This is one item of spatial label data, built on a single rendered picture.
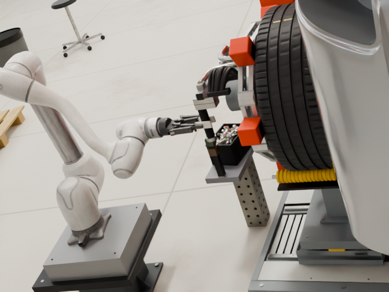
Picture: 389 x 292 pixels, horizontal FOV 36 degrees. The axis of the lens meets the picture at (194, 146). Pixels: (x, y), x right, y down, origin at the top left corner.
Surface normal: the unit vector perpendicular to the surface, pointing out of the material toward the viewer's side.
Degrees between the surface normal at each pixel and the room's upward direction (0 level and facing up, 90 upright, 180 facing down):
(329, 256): 90
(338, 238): 0
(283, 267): 0
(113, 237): 0
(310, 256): 90
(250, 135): 90
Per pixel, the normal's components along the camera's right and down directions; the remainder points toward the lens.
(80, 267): -0.22, 0.52
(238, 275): -0.30, -0.84
